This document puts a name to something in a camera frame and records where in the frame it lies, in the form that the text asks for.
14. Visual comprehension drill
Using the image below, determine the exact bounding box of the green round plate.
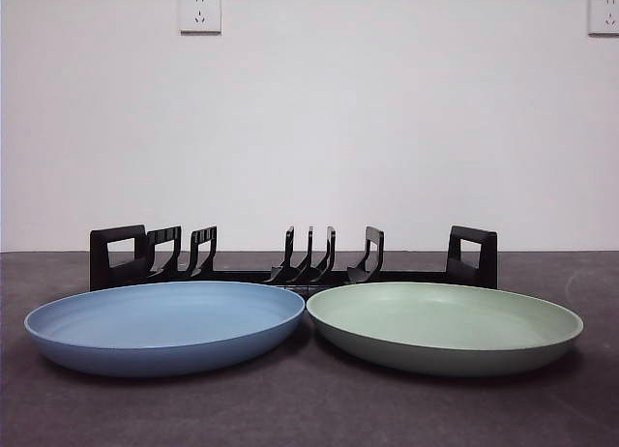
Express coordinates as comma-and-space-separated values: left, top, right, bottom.
306, 281, 585, 378

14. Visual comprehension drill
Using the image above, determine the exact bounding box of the blue round plate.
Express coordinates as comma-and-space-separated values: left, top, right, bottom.
23, 280, 307, 378

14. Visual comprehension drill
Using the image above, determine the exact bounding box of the black plastic plate rack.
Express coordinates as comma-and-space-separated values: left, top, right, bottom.
89, 223, 498, 293

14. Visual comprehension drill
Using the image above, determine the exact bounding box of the white wall socket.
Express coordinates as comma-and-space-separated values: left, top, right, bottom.
179, 0, 222, 35
587, 0, 619, 37

